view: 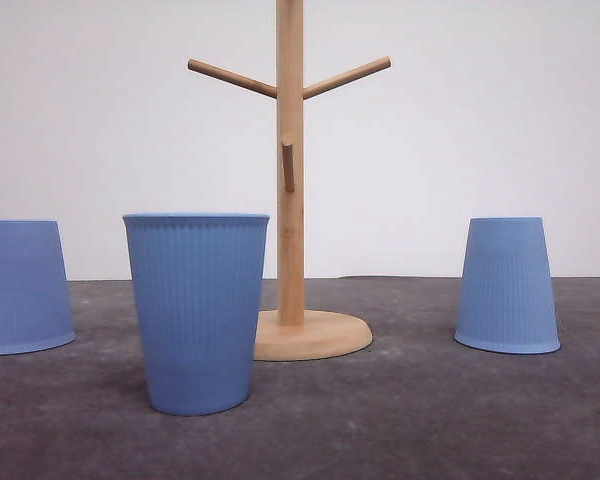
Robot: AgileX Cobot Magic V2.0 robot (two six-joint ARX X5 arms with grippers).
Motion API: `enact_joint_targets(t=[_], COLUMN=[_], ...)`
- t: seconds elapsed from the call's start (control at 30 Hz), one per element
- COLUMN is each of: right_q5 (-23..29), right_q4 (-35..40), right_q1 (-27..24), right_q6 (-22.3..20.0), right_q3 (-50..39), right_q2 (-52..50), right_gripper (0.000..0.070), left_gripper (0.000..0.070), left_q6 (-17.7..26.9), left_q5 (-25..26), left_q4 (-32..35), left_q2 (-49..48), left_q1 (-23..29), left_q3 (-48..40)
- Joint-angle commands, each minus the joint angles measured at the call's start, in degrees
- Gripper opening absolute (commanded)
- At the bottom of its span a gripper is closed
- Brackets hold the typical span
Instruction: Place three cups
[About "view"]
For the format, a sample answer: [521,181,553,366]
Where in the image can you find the blue ribbed cup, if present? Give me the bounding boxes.
[123,214,271,417]
[453,216,561,355]
[0,220,76,355]

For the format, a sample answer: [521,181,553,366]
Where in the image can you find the wooden cup tree stand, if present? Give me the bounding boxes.
[187,0,392,361]

